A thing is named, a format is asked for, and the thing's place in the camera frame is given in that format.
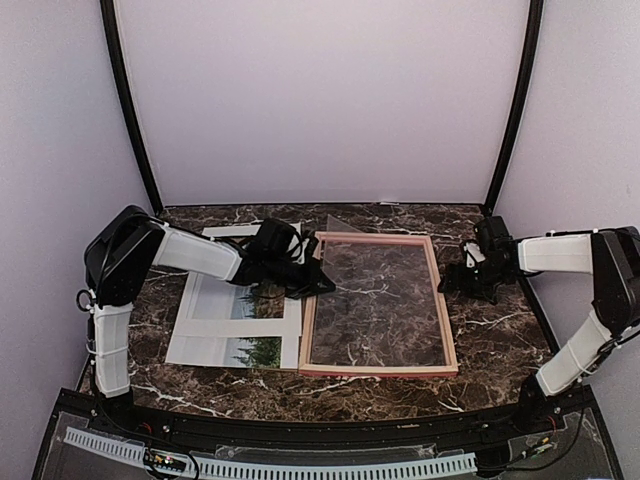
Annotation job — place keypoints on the white slotted cable duct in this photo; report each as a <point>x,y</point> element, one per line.
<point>263,463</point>

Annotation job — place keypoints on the black corner post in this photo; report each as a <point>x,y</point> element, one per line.
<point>520,94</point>
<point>128,109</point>

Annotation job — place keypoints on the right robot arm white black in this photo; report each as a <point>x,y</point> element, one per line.
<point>608,256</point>

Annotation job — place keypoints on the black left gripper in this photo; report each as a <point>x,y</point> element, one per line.
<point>314,273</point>

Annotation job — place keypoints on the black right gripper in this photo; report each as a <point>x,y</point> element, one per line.
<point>455,279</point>

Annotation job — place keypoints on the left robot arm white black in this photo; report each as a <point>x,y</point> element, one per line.
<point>118,259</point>

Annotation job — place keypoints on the clear acrylic sheet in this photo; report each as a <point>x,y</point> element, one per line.
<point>380,310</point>

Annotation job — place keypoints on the left black corner post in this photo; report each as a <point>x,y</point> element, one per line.
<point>128,109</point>

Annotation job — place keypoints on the landscape photo print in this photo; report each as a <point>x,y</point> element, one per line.
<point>217,300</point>

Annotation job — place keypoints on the white photo mat board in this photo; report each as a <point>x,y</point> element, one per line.
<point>290,323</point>

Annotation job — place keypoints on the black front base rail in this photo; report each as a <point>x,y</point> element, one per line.
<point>478,429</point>

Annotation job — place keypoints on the wooden pink picture frame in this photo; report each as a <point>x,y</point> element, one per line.
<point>380,370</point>

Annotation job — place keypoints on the right black corner post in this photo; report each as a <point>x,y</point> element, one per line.
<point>520,94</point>

